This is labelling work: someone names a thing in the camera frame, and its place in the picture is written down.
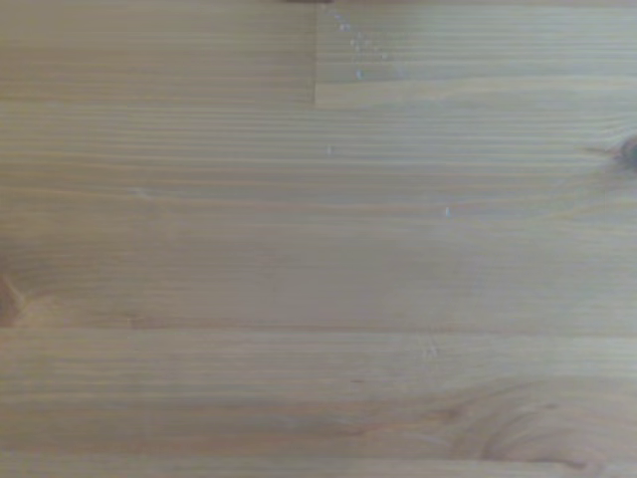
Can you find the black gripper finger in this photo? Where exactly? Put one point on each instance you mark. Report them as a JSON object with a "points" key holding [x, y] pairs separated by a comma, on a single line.
{"points": [[303, 1]]}

